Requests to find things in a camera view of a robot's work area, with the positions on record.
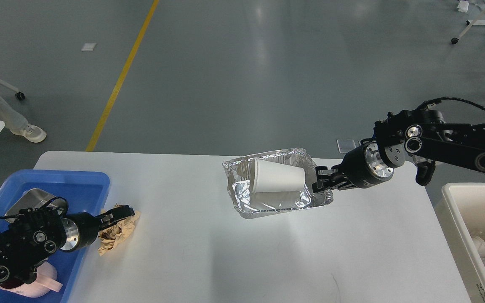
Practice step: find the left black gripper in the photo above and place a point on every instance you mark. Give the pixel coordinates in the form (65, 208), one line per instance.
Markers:
(82, 228)

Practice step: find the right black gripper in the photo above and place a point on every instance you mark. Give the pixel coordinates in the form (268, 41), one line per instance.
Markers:
(360, 168)

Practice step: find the brown paper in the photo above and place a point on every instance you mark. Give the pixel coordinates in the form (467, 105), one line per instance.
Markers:
(115, 235)

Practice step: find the white paper cup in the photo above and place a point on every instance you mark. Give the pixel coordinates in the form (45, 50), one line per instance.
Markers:
(269, 176)

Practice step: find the small stainless steel tray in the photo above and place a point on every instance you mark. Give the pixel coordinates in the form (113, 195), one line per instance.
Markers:
(42, 198)

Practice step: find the aluminium foil tray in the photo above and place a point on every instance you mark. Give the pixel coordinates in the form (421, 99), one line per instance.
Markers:
(255, 205)

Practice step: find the pink mug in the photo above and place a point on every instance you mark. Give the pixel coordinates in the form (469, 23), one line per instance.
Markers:
(45, 281)

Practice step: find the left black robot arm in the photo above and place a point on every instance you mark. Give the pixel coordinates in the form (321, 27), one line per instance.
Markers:
(30, 236)

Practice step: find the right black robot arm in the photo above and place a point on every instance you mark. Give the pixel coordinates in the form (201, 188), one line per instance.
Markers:
(421, 134)

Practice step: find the blue plastic tray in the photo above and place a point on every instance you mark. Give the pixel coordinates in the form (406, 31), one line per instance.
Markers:
(85, 191)

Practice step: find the white rolling chair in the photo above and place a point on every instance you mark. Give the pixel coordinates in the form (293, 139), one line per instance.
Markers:
(18, 93)

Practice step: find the white bin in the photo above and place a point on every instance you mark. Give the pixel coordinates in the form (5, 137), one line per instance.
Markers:
(461, 214)

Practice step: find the person in black hoodie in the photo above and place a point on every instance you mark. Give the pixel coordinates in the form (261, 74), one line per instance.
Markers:
(18, 124)

